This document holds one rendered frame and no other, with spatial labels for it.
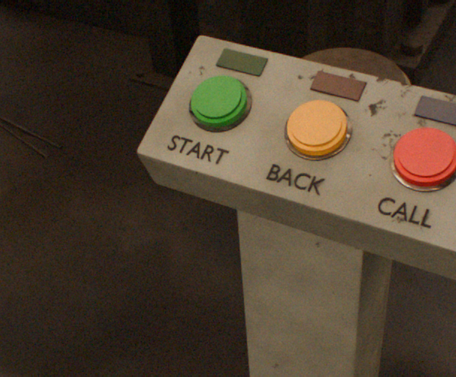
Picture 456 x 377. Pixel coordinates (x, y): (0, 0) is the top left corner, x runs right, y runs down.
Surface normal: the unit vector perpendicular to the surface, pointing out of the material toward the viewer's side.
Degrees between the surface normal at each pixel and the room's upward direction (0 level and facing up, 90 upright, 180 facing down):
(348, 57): 0
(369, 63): 0
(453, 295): 0
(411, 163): 20
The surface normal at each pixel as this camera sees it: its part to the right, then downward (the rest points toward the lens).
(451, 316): -0.07, -0.72
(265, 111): -0.22, -0.46
